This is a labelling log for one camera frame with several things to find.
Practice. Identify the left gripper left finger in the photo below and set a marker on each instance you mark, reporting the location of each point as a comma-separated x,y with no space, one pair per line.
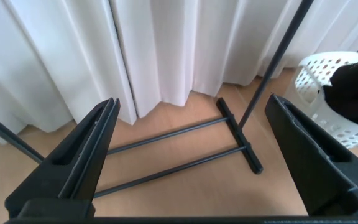
73,161

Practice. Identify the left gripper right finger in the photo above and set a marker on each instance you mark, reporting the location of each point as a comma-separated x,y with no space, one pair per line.
315,168

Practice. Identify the black clothes rack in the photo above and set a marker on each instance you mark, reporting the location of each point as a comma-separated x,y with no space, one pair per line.
239,137

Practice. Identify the white laundry basket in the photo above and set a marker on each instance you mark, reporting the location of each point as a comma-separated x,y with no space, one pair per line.
315,68

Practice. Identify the white curtain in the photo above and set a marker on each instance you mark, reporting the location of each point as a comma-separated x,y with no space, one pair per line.
166,46

